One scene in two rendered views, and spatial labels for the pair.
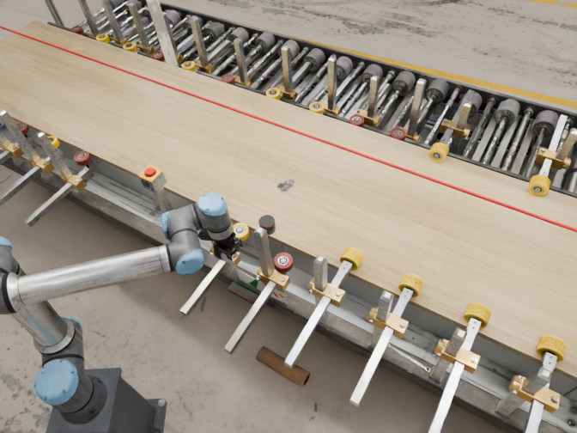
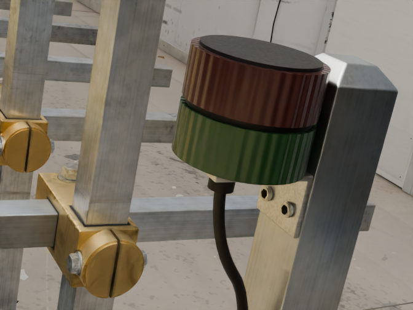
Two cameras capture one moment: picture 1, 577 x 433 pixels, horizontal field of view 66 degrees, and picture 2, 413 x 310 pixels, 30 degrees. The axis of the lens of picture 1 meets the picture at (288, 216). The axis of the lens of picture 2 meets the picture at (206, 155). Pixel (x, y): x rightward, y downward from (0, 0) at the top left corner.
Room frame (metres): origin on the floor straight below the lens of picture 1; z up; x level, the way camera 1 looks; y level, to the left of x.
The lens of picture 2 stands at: (1.30, 0.20, 1.23)
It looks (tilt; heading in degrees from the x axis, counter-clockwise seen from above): 18 degrees down; 203
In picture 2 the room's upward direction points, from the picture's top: 11 degrees clockwise
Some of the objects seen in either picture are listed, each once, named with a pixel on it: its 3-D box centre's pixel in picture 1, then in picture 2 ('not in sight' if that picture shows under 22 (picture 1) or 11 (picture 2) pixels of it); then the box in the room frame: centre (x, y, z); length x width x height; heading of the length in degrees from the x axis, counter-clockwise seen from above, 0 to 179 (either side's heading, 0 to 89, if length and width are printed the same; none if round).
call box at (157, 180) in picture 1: (153, 179); not in sight; (1.26, 0.52, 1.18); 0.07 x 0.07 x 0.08; 54
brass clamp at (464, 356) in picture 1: (456, 355); not in sight; (0.51, -0.52, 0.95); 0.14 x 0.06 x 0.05; 54
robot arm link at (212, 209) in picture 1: (214, 212); not in sight; (0.96, 0.25, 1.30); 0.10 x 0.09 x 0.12; 104
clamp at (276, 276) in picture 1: (273, 277); not in sight; (0.95, 0.09, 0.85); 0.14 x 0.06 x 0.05; 54
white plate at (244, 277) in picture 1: (262, 287); not in sight; (0.96, 0.15, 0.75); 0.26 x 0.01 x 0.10; 54
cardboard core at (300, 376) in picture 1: (282, 366); not in sight; (0.85, 0.12, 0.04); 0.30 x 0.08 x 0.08; 54
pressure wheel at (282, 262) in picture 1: (283, 266); not in sight; (0.99, 0.04, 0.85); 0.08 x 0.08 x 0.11
